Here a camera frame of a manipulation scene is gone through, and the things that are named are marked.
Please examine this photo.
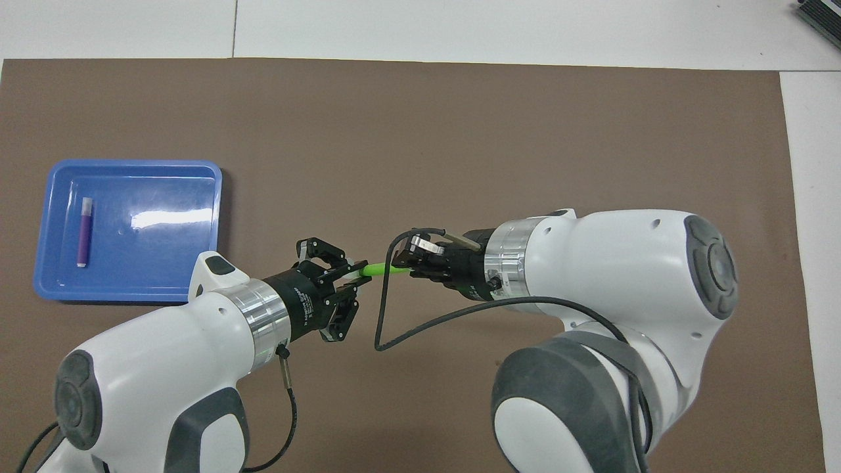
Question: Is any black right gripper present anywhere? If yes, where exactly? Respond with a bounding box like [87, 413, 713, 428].
[407, 228, 504, 303]

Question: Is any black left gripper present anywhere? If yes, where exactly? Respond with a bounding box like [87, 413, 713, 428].
[261, 237, 373, 345]

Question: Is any green highlighter pen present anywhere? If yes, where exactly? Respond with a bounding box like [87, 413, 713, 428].
[342, 261, 416, 281]

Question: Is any brown table mat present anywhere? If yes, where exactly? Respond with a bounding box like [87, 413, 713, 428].
[0, 58, 827, 473]

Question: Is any blue plastic tray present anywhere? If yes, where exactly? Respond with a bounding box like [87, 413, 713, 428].
[33, 160, 223, 303]

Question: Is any purple highlighter pen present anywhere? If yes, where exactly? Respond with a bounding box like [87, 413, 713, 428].
[76, 197, 94, 268]

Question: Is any grey ribbed device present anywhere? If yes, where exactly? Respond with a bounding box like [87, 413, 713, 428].
[794, 0, 841, 35]

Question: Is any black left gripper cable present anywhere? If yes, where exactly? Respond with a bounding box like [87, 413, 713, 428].
[13, 344, 298, 473]

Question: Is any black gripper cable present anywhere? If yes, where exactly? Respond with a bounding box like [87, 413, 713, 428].
[374, 227, 655, 464]
[13, 344, 298, 473]

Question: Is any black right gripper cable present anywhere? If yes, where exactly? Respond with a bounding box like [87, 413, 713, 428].
[374, 227, 655, 464]

